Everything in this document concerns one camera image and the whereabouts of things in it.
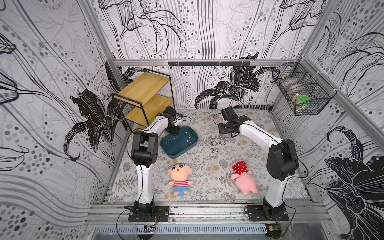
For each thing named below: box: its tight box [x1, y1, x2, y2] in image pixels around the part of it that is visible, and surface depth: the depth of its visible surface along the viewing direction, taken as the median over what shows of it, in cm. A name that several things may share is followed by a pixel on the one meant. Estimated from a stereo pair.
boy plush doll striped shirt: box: [167, 159, 194, 197], surface depth 80 cm
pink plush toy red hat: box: [230, 160, 259, 196], surface depth 80 cm
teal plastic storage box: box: [160, 126, 199, 159], surface depth 102 cm
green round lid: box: [296, 94, 312, 104], surface depth 80 cm
